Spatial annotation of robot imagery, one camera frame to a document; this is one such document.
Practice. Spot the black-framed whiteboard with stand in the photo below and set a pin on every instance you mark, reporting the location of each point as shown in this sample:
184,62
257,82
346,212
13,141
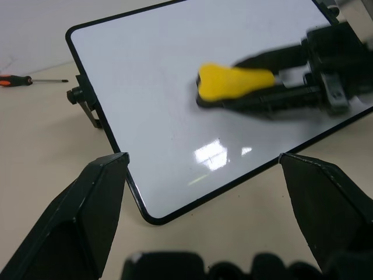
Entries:
145,87

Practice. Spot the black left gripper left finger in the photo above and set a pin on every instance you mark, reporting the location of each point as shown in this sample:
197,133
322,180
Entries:
73,227

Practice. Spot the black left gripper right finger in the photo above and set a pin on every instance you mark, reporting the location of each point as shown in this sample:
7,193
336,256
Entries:
335,210

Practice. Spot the yellow whiteboard eraser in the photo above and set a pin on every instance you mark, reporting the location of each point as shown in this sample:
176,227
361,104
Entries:
227,81

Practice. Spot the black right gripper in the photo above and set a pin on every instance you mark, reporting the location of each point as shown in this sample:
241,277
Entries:
335,58

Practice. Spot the orange and black screwdriver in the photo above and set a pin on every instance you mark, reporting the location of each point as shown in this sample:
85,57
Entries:
14,80

